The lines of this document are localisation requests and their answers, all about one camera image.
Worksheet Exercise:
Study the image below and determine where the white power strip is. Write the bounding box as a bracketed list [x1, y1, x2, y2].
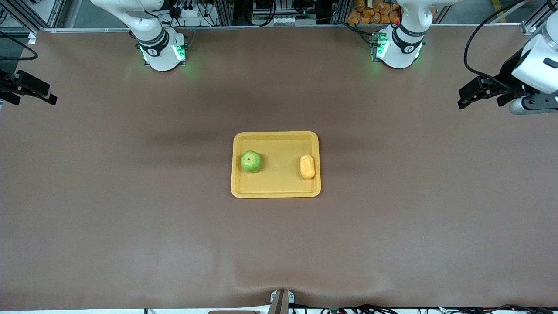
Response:
[171, 6, 202, 20]

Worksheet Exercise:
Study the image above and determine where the green apple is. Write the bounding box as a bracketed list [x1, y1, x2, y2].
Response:
[240, 150, 263, 174]

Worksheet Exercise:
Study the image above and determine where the yellow plastic tray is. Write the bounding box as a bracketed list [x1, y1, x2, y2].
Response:
[231, 131, 322, 199]

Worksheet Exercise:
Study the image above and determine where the yellow potato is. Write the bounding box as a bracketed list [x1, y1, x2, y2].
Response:
[300, 154, 316, 180]

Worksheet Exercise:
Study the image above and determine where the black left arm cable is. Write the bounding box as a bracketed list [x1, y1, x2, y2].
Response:
[463, 0, 530, 88]

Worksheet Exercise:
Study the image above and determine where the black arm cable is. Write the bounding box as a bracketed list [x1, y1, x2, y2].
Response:
[463, 0, 530, 88]
[0, 31, 39, 62]

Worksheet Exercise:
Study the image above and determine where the aluminium frame profile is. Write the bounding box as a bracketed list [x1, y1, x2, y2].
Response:
[0, 0, 67, 44]
[520, 0, 558, 36]

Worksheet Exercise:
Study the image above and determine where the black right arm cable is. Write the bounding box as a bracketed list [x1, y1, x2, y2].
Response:
[0, 31, 39, 62]

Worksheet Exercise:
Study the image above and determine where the pile of orange bread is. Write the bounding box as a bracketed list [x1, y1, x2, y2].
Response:
[347, 0, 402, 26]

